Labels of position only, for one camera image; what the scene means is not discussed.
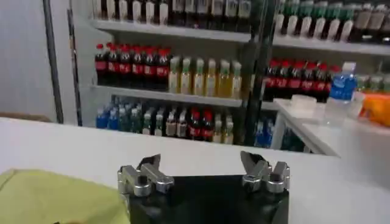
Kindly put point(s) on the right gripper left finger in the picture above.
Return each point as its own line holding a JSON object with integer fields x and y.
{"x": 141, "y": 179}

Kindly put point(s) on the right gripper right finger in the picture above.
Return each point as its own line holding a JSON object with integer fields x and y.
{"x": 274, "y": 181}

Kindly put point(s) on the yellow-green cloth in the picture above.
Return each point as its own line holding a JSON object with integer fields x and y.
{"x": 61, "y": 201}

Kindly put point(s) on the white plastic container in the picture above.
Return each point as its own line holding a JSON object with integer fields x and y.
{"x": 303, "y": 105}

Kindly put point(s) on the white side table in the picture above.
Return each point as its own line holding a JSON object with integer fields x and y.
{"x": 350, "y": 143}

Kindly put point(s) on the shelf rack with drink bottles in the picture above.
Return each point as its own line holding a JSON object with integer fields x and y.
{"x": 182, "y": 76}

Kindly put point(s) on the clear blue-label water bottle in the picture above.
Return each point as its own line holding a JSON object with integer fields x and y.
{"x": 342, "y": 85}

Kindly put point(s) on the orange cloth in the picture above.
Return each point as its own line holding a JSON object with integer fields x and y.
{"x": 377, "y": 109}

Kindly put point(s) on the thin dark upright pole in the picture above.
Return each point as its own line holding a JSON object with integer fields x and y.
{"x": 74, "y": 61}

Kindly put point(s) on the grey upright pole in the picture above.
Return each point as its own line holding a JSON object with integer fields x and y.
{"x": 52, "y": 61}

